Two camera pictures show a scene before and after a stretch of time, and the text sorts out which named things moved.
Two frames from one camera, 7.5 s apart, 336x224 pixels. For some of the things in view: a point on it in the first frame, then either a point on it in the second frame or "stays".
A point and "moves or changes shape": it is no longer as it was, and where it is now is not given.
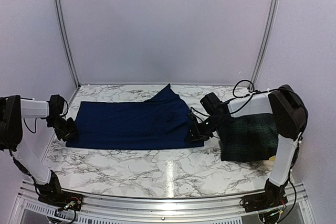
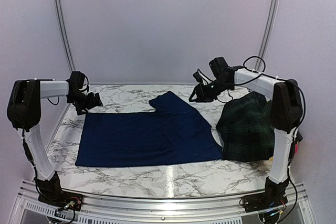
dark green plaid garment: x=251 y=137 stays
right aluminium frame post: x=268 y=34 stays
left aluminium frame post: x=62 y=25 stays
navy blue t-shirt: x=161 y=122 moves or changes shape
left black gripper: x=72 y=129 → x=92 y=103
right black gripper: x=199 y=135 → x=202 y=96
